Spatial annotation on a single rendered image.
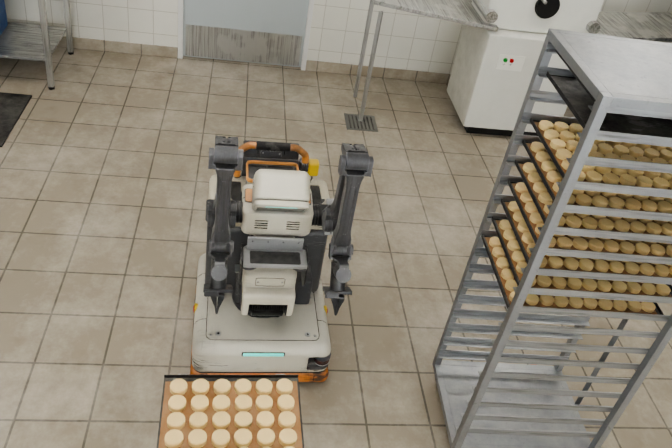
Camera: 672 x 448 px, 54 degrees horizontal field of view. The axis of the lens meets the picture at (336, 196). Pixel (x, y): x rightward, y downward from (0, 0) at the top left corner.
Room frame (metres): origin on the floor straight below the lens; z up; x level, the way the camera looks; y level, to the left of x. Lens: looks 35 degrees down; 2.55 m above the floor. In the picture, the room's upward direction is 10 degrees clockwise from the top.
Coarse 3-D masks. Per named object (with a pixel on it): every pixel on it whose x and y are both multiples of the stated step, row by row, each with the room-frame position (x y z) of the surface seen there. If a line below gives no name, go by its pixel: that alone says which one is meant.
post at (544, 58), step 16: (544, 48) 2.17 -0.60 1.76; (544, 64) 2.17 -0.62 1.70; (528, 96) 2.17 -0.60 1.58; (528, 112) 2.17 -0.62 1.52; (512, 144) 2.16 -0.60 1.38; (496, 192) 2.16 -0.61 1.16; (496, 208) 2.17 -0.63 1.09; (480, 240) 2.17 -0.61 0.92; (464, 272) 2.19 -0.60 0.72; (464, 288) 2.17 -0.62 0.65; (448, 320) 2.18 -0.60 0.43
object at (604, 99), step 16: (608, 96) 1.72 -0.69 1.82; (592, 112) 1.74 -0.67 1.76; (592, 128) 1.72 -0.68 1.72; (592, 144) 1.72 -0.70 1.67; (576, 160) 1.72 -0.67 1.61; (576, 176) 1.72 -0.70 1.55; (560, 192) 1.73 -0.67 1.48; (560, 208) 1.72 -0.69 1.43; (544, 224) 1.74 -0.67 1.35; (544, 240) 1.72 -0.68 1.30; (528, 272) 1.72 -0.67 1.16; (528, 288) 1.72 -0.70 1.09; (512, 304) 1.73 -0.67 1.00; (512, 320) 1.72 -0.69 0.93; (496, 352) 1.72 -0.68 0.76; (480, 384) 1.72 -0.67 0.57; (480, 400) 1.72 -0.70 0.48; (464, 416) 1.74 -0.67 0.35; (464, 432) 1.72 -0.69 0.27
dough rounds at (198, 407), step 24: (168, 384) 1.23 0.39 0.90; (192, 384) 1.23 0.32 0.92; (216, 384) 1.24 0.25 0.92; (240, 384) 1.26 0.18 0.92; (264, 384) 1.27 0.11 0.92; (288, 384) 1.29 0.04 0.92; (168, 408) 1.15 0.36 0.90; (192, 408) 1.16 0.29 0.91; (216, 408) 1.16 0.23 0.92; (240, 408) 1.18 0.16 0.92; (264, 408) 1.19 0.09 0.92; (288, 408) 1.21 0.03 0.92; (168, 432) 1.06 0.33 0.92; (192, 432) 1.07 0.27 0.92; (216, 432) 1.09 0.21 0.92; (240, 432) 1.10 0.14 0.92; (264, 432) 1.11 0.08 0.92; (288, 432) 1.13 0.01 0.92
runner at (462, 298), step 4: (460, 296) 2.16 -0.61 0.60; (464, 296) 2.16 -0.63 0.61; (468, 296) 2.17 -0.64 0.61; (472, 296) 2.17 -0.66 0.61; (476, 296) 2.17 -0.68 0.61; (480, 296) 2.18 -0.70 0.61; (484, 296) 2.18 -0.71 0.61; (488, 296) 2.18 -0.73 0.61; (492, 296) 2.18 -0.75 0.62; (496, 296) 2.19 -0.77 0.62; (460, 300) 2.15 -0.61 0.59; (464, 300) 2.16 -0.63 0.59; (468, 300) 2.16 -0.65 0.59; (472, 300) 2.17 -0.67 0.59; (476, 300) 2.17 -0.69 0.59; (480, 300) 2.17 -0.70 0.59; (484, 300) 2.18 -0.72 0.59; (488, 300) 2.18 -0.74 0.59; (492, 300) 2.19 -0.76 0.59; (496, 300) 2.19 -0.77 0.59; (500, 300) 2.19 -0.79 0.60; (480, 304) 2.15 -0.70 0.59; (484, 304) 2.15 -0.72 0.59; (488, 304) 2.16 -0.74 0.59; (492, 304) 2.16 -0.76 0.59; (496, 304) 2.17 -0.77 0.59; (500, 304) 2.17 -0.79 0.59; (504, 304) 2.18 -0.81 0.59
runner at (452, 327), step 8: (448, 328) 2.15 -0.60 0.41; (456, 328) 2.16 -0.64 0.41; (464, 328) 2.17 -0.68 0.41; (472, 328) 2.18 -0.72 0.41; (480, 328) 2.18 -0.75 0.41; (488, 328) 2.19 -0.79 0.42; (496, 328) 2.20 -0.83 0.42; (536, 336) 2.20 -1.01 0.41; (544, 336) 2.21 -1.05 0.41; (552, 336) 2.22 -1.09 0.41; (560, 336) 2.23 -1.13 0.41; (568, 336) 2.24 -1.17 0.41; (576, 336) 2.25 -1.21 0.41
